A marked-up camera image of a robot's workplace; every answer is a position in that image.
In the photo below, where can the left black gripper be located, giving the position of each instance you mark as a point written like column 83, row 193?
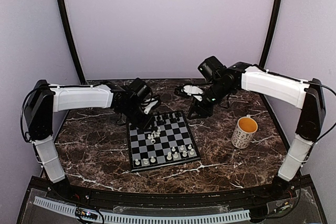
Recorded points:
column 145, row 123

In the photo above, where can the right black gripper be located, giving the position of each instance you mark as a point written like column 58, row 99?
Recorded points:
column 205, row 112

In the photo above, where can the black grey chessboard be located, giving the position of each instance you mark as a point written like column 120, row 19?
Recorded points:
column 175, row 131

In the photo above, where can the white chess pawn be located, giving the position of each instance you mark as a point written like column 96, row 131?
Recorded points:
column 152, row 159

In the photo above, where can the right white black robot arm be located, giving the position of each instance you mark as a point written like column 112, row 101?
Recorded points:
column 305, row 96

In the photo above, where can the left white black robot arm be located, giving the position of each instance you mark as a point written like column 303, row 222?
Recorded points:
column 135, row 101

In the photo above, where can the white chess piece pile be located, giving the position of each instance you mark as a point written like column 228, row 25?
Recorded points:
column 154, row 135

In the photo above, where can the white patterned mug yellow inside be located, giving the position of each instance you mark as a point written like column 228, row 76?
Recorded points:
column 244, row 132

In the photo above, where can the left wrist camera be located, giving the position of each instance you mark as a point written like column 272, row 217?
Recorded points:
column 151, row 104

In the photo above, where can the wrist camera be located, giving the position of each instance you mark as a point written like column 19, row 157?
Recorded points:
column 151, row 104
column 187, row 91

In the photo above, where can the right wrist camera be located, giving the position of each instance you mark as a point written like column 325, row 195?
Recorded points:
column 187, row 91

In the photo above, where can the black front rail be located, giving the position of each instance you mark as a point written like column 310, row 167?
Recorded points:
column 245, row 198

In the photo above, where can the white slotted cable duct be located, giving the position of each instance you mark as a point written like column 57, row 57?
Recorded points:
column 141, row 215

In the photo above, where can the left black frame post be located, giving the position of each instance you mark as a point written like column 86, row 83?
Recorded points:
column 70, row 40

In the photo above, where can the black frame post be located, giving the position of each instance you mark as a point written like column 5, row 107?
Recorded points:
column 270, row 33
column 70, row 40

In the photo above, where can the right black frame post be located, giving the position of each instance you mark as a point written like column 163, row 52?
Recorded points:
column 270, row 33

